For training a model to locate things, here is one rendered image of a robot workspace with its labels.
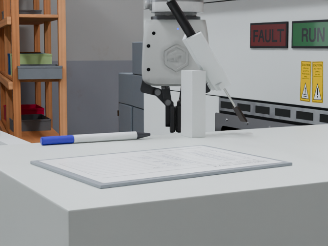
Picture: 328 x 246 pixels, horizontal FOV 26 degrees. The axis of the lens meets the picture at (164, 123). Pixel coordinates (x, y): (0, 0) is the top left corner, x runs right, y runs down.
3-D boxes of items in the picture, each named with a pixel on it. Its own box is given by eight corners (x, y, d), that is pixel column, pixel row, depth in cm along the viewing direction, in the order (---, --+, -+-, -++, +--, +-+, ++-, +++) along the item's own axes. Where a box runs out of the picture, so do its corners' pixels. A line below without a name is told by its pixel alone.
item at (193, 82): (216, 132, 95) (216, 32, 94) (232, 135, 92) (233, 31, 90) (176, 135, 92) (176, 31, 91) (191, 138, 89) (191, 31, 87)
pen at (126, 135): (148, 130, 89) (39, 136, 83) (151, 131, 88) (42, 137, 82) (148, 137, 89) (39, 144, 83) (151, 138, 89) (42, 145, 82)
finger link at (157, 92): (153, 88, 106) (153, 133, 107) (175, 88, 107) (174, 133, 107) (153, 87, 110) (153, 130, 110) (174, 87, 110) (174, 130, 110)
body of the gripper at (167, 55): (141, 9, 103) (141, 86, 104) (212, 9, 103) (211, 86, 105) (141, 11, 110) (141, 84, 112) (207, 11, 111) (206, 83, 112)
